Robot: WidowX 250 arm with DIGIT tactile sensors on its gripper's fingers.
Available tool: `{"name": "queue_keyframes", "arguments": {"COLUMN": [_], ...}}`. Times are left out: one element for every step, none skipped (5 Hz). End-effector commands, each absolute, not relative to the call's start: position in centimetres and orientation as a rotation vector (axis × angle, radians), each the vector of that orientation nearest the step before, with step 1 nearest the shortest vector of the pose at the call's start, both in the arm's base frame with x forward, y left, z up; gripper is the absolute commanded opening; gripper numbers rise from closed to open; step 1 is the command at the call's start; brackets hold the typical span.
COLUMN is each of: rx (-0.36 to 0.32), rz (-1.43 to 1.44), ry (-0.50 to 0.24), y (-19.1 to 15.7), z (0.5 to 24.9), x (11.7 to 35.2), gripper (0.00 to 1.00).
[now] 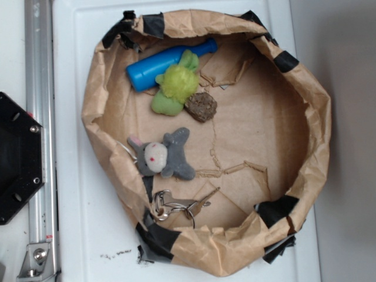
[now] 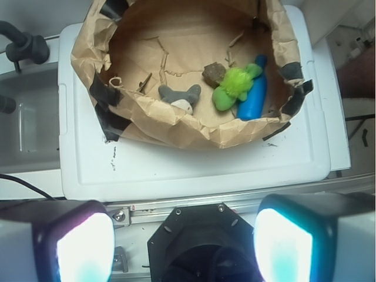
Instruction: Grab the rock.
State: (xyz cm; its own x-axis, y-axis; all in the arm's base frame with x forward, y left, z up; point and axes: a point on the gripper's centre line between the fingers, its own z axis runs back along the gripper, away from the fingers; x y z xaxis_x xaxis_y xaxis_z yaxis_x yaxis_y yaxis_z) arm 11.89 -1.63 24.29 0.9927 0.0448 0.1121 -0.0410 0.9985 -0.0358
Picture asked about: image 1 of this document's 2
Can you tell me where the brown rough rock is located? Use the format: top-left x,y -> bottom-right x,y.
184,92 -> 217,123

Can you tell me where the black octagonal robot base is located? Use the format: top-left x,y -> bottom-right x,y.
1,92 -> 44,226

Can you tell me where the brown paper bag bin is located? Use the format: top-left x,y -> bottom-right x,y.
82,9 -> 331,277

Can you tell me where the green plush toy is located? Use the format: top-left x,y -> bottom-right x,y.
151,49 -> 199,116

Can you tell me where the silver key bunch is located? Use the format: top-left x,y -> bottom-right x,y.
151,187 -> 220,228

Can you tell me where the blue plastic bottle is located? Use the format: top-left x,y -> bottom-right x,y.
126,38 -> 218,92

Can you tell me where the white plastic tray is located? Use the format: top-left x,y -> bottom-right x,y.
52,0 -> 323,282

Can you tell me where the grey plush donkey keychain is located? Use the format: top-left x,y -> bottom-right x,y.
127,127 -> 196,180

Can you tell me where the aluminium extrusion rail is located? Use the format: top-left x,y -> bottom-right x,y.
24,1 -> 60,270

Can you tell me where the metal corner bracket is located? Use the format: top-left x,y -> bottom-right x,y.
16,242 -> 54,281

